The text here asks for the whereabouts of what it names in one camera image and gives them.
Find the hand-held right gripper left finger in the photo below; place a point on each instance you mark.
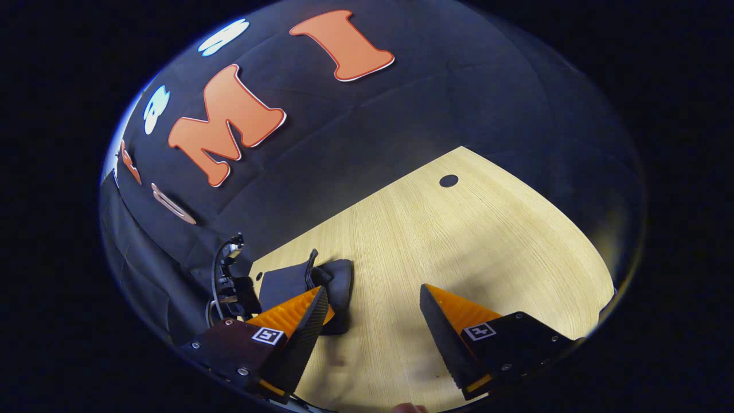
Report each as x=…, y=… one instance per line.
x=304, y=344

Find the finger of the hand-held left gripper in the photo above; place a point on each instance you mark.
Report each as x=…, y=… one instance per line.
x=313, y=267

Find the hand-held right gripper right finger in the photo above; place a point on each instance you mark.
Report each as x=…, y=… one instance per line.
x=444, y=344

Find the dark blue jeans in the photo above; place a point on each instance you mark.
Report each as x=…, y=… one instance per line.
x=338, y=292

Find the black backdrop cloth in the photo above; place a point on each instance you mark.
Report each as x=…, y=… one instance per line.
x=401, y=115

